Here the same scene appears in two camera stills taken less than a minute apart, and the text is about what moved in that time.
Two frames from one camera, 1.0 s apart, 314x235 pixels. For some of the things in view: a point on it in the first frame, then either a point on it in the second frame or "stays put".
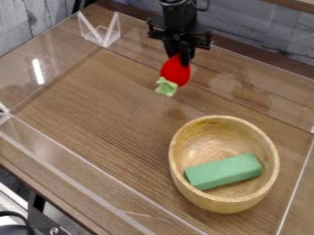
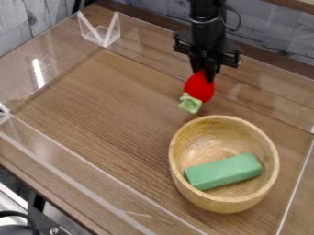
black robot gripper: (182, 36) → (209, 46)
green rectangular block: (224, 172) stays put
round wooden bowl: (225, 161) stays put
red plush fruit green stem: (174, 73) → (200, 91)
